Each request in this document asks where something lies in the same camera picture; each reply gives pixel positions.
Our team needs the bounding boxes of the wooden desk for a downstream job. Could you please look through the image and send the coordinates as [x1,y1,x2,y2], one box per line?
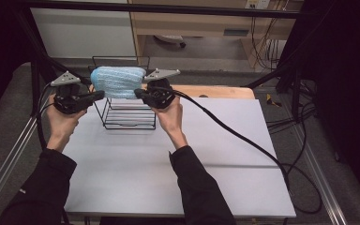
[127,0,304,68]

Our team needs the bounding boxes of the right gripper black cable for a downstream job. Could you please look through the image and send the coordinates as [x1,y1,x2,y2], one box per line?
[170,88,292,191]

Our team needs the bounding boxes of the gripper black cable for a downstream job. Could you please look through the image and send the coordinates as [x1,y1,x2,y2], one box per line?
[36,82,57,150]
[170,88,292,191]

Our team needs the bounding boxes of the white chair base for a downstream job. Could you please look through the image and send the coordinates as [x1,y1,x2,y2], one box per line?
[154,34,188,49]

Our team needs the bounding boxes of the yellow and black tape piece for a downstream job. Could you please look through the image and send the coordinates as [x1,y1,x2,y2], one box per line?
[265,93,283,108]

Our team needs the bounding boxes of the wooden board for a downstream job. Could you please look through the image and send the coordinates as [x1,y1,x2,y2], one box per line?
[141,83,256,100]

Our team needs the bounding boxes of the person's left hand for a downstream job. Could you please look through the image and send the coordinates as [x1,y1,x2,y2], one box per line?
[45,93,87,151]

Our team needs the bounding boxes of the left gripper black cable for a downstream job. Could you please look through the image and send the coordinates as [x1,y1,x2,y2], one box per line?
[36,82,57,150]

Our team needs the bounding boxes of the white cabinet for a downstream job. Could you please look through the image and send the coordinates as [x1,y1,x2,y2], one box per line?
[30,7,137,59]

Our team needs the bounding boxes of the black looped floor cable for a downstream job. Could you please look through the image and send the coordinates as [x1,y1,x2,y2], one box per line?
[279,162,323,216]

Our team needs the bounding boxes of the black wire rack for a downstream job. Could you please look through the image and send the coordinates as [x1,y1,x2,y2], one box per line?
[87,55,158,131]

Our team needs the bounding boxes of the aluminium rail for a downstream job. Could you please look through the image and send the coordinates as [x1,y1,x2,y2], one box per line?
[0,114,42,209]
[293,125,349,225]

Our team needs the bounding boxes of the black frame bar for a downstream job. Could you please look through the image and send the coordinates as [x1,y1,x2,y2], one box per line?
[22,0,302,20]

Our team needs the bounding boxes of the white wall socket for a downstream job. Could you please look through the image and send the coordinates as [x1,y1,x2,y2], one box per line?
[245,0,272,10]

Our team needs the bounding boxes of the person's right hand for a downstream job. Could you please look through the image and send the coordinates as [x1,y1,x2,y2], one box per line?
[151,96,189,151]

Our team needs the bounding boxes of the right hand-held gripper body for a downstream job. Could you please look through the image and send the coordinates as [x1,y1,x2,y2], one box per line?
[142,67,182,110]

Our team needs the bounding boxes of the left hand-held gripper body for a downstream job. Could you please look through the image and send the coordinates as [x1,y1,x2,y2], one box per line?
[50,70,92,115]

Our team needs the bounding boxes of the blue striped cloth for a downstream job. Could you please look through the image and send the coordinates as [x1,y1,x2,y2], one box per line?
[89,66,147,100]

